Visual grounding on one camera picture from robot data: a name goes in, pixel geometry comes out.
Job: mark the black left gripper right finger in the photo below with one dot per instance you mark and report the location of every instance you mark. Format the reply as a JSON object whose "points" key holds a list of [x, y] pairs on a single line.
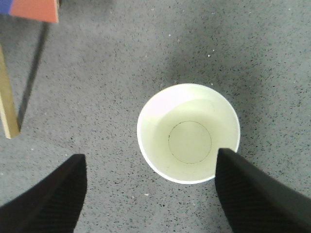
{"points": [[254, 202]]}

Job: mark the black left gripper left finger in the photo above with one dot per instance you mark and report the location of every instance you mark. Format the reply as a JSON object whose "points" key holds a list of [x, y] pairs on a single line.
{"points": [[51, 206]]}

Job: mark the brown paper cup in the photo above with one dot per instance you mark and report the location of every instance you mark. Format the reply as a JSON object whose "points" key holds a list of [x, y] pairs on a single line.
{"points": [[181, 129]]}

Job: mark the wooden folding dish rack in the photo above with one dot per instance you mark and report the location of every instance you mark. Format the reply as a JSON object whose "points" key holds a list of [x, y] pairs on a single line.
{"points": [[7, 109]]}

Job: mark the orange and blue board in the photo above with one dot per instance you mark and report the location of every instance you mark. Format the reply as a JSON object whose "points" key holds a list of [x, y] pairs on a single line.
{"points": [[41, 10]]}

